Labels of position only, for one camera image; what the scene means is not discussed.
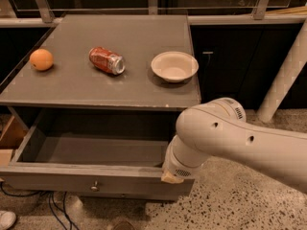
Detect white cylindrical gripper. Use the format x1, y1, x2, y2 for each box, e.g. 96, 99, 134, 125
161, 135, 209, 184

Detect grey top drawer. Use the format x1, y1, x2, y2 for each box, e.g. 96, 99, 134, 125
1, 108, 193, 196

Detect grey drawer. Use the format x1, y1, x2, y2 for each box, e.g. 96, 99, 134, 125
1, 108, 193, 196
77, 193, 179, 201

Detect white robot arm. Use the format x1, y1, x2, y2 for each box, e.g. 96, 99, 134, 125
163, 23, 307, 192

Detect grey bottom drawer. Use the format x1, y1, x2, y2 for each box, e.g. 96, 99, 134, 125
77, 193, 179, 201

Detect grey drawer cabinet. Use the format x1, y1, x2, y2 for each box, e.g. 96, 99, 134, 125
0, 13, 202, 202

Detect brown shoe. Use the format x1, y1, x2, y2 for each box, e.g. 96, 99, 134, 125
111, 221, 135, 230

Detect white paper bowl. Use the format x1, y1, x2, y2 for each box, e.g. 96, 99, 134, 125
151, 51, 199, 82

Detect red soda can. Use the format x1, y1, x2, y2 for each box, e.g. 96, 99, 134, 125
89, 47, 125, 75

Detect black low cabinet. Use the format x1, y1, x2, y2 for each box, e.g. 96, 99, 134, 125
191, 24, 302, 109

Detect light wooden box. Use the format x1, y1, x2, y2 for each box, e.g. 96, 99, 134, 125
0, 116, 26, 166

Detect white shoe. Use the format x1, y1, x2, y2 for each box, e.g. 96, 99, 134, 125
0, 211, 16, 230

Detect orange fruit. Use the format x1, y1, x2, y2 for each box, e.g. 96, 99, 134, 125
30, 49, 54, 71

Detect metal glass railing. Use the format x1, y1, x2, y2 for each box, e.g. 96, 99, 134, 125
0, 0, 307, 28

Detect blue floor cables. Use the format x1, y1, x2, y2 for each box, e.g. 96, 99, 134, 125
0, 180, 81, 230

